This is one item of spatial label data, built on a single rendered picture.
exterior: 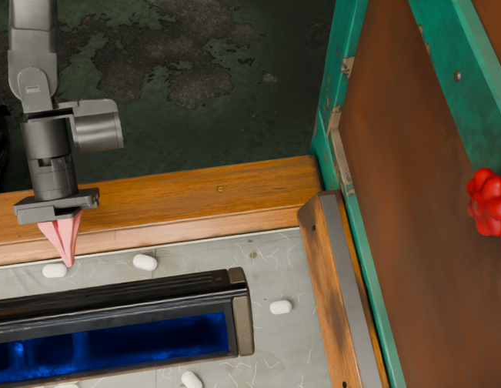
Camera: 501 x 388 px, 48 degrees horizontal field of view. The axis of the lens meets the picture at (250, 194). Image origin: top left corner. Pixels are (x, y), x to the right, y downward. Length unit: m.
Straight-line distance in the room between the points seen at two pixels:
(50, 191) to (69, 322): 0.33
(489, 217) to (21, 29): 0.59
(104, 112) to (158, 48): 1.37
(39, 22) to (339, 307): 0.52
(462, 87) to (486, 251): 0.12
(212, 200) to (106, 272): 0.20
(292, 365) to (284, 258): 0.16
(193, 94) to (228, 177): 1.10
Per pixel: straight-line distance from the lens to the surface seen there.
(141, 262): 0.86
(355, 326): 0.72
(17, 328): 0.49
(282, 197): 0.89
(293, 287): 0.85
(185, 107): 1.95
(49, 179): 0.77
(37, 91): 0.76
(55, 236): 0.79
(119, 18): 2.26
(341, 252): 0.75
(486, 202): 0.36
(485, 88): 0.39
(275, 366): 0.82
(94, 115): 0.77
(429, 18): 0.47
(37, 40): 0.76
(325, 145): 0.87
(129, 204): 0.90
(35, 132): 0.77
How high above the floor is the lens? 1.55
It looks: 62 degrees down
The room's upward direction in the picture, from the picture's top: straight up
